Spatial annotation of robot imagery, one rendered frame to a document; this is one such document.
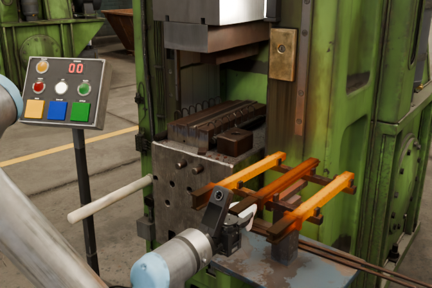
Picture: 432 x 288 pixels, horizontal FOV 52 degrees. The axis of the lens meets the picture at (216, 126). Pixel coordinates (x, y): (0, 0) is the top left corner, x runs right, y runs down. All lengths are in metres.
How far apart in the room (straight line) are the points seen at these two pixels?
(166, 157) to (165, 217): 0.27
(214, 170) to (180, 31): 0.50
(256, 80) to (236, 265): 0.91
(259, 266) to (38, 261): 0.76
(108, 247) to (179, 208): 1.10
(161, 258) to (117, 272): 1.66
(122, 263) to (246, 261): 1.33
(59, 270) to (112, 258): 1.88
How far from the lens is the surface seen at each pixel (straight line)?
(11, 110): 0.93
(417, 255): 2.88
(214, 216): 1.02
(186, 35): 1.57
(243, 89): 2.05
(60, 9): 6.50
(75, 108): 1.84
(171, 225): 1.81
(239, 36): 1.67
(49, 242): 0.81
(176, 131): 1.70
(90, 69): 1.87
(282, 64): 1.51
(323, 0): 1.46
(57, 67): 1.94
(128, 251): 2.73
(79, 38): 6.82
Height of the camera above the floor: 1.52
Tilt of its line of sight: 19 degrees down
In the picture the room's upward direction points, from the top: straight up
